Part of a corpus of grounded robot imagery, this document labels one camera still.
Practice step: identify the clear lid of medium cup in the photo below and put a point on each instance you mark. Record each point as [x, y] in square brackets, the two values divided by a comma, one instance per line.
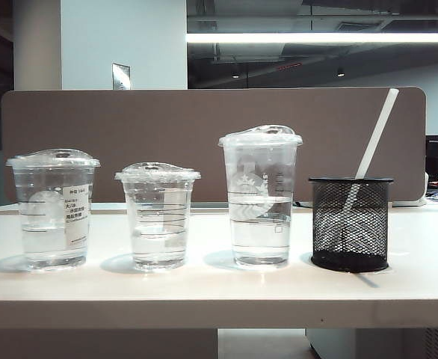
[54, 159]

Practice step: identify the silver wall sign plaque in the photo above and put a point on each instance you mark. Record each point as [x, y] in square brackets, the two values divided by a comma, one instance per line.
[121, 76]

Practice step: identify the small clear plastic cup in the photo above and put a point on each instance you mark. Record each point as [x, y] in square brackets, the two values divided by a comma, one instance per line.
[159, 239]

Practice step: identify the clear lid of small cup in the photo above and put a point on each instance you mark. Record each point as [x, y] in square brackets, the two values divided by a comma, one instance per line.
[157, 174]

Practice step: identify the dark background monitor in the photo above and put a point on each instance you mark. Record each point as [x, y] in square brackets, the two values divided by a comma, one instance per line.
[435, 153]

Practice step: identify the medium clear cup with label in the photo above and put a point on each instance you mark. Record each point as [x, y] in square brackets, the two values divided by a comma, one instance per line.
[47, 232]

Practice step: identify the long ceiling light strip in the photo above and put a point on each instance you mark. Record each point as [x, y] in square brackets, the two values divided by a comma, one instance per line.
[316, 37]

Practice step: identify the white drinking straw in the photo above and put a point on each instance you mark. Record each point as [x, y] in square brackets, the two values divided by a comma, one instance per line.
[376, 134]

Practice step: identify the tall clear cup with logo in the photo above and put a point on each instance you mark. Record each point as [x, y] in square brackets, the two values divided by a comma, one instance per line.
[260, 239]

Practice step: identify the black mesh pen holder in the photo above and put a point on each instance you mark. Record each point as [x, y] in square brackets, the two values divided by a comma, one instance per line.
[368, 224]

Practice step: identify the clear lid of tall cup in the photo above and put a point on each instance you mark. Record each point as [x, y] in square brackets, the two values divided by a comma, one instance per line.
[260, 138]

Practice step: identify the brown desk partition panel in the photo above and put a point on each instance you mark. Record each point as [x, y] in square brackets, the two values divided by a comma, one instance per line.
[166, 123]

